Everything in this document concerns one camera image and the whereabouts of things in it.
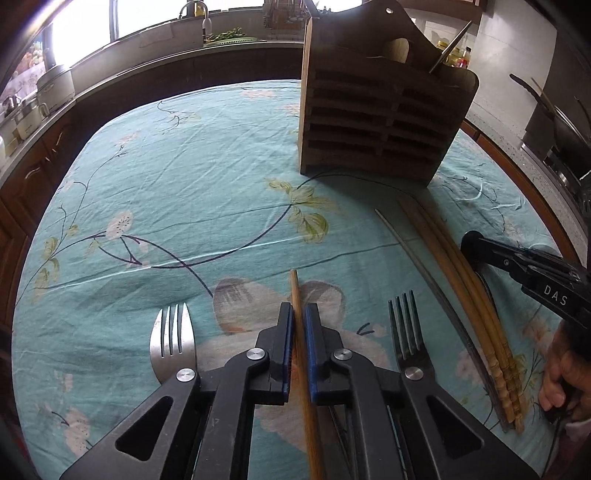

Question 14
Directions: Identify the dish rack with boards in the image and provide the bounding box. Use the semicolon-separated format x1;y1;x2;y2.
262;0;308;31

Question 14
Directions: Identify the row of condiment bottles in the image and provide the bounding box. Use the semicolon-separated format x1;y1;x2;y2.
436;39;474;70

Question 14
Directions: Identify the wooden chopstick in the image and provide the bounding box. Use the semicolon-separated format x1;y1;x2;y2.
406;198;521;429
416;198;526;433
398;199;515;424
288;270;326;480

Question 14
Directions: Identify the silver fork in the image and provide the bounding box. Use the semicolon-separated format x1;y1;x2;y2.
149;302;199;385

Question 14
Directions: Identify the kitchen window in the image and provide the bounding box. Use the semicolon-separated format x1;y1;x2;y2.
51;0;273;47

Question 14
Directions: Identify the green vegetable basket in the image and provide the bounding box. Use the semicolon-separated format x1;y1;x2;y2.
203;28;269;46

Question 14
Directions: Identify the person's right hand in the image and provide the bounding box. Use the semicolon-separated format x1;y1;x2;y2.
540;323;591;422

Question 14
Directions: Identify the wooden spoon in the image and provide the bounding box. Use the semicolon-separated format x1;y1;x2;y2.
381;38;411;63

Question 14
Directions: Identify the dark fork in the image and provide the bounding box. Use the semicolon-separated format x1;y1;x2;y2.
388;291;426;374

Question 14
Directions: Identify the teal floral tablecloth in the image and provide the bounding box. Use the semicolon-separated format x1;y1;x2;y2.
11;78;575;480

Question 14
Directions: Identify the black wok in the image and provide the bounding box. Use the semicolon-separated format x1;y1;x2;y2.
510;74;591;171

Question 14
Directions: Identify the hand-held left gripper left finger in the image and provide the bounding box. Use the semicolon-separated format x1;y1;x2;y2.
60;302;296;480

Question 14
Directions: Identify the fruit and palm wall poster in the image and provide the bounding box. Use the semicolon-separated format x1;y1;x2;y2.
9;28;51;93

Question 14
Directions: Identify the wooden spatula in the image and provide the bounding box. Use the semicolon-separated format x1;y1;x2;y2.
530;78;559;116

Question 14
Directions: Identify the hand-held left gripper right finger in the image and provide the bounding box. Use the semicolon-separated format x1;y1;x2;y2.
302;302;541;480

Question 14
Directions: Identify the white rice cooker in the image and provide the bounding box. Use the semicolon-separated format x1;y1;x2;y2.
36;65;77;114

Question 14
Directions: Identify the kitchen faucet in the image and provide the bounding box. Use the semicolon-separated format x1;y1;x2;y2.
179;0;213;47

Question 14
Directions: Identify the small electric health pot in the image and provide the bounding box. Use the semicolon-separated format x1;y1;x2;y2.
11;95;49;139

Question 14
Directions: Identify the wooden utensil holder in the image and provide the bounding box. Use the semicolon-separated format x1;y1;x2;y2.
298;0;481;188

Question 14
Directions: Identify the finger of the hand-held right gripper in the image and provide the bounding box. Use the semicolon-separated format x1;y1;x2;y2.
461;230;532;278

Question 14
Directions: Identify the gas stove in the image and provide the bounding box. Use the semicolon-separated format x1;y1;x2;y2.
522;134;591;217

